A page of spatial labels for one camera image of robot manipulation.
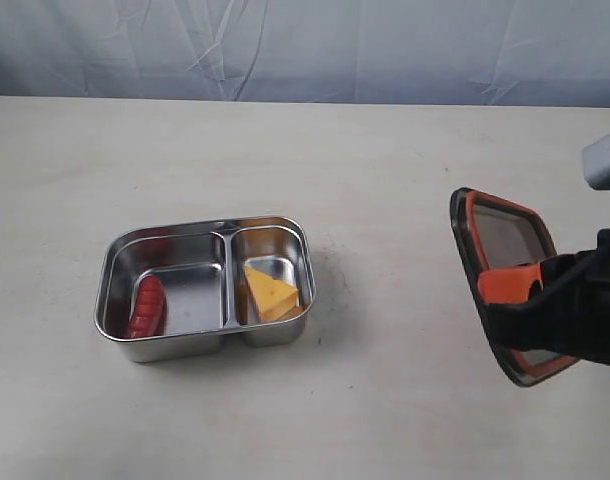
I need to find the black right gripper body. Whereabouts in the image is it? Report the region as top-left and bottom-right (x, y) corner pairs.
(485, 229), (610, 366)

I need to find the transparent lid with orange valve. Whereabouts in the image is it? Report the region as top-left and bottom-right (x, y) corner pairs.
(449, 187), (577, 387)

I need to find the yellow toy cheese wedge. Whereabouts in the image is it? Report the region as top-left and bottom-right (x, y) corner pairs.
(244, 266), (299, 323)

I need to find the red toy sausage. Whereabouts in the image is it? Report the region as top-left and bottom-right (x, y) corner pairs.
(124, 275), (166, 340)

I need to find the stainless steel lunch box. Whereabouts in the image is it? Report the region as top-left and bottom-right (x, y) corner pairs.
(95, 216), (316, 363)

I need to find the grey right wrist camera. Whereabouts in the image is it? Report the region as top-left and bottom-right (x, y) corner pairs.
(582, 133), (610, 191)

